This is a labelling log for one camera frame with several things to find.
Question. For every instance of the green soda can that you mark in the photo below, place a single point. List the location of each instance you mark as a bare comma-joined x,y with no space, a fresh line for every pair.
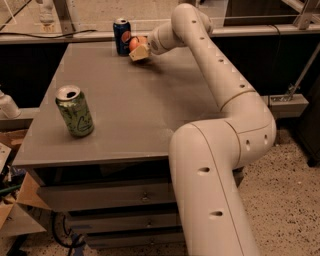
74,110

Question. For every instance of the blue pepsi can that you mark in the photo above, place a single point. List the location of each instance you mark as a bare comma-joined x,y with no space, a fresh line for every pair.
122,35

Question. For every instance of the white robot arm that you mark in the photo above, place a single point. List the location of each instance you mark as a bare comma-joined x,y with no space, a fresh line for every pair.
204,154

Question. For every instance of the grey drawer cabinet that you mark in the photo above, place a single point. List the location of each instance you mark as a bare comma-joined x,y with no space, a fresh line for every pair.
114,185

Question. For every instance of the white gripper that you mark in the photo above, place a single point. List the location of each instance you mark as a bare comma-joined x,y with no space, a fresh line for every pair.
153,44

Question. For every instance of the white plastic bottle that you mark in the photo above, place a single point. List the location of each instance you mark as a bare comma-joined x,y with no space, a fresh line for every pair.
8,106

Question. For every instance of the red orange apple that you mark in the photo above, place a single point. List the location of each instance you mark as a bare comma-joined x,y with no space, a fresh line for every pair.
137,41

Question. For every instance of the cardboard box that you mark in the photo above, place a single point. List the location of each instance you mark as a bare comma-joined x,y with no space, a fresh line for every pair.
21,209

